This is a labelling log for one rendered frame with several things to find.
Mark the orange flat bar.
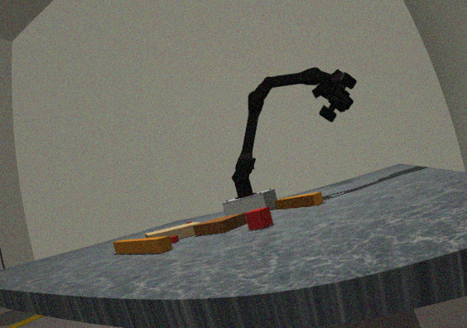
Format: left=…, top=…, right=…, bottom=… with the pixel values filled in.
left=275, top=192, right=324, bottom=210
left=113, top=236, right=172, bottom=253

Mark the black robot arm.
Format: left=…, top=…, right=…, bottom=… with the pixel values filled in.
left=232, top=67, right=343, bottom=199

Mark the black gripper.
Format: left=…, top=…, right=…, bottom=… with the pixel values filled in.
left=320, top=72, right=357, bottom=122

